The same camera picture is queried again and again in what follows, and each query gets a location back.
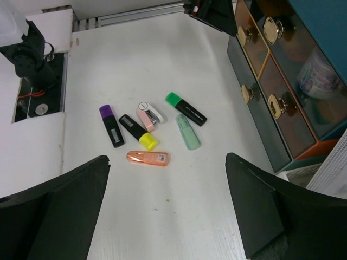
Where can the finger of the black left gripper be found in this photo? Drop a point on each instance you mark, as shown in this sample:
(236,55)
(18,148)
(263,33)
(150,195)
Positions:
(218,14)

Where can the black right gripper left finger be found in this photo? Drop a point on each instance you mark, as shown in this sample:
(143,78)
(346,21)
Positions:
(57,218)

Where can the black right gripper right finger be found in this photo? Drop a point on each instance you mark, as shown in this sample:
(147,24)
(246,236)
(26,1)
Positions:
(280,220)

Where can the clear paper clip jar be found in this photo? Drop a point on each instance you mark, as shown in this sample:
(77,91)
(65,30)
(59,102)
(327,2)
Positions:
(317,78)

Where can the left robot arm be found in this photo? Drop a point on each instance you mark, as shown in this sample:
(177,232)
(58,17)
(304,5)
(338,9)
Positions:
(22,44)

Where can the middle left amber drawer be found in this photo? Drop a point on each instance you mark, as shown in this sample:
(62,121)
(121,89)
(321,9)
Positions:
(251,40)

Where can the white file rack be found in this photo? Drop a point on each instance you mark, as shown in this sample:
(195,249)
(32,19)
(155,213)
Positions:
(328,178)

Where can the bottom dark drawer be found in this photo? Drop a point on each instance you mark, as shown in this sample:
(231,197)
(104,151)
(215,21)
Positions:
(269,134)

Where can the teal drawer organizer cabinet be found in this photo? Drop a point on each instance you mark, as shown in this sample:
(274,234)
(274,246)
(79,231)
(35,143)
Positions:
(326,22)

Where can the middle right amber drawer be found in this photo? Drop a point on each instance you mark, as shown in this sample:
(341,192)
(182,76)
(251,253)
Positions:
(284,110)

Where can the green cap black highlighter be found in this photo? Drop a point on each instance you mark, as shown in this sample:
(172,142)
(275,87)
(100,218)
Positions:
(186,109)

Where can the purple cap black highlighter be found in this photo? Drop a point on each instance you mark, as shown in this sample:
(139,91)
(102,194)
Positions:
(111,126)

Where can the yellow cap black highlighter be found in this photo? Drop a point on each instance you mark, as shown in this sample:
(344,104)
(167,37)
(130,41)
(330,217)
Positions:
(146,139)

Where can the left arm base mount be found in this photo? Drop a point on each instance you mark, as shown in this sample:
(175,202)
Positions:
(32,102)

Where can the aluminium frame rail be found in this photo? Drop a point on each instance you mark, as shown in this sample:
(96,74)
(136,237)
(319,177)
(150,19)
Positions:
(129,16)

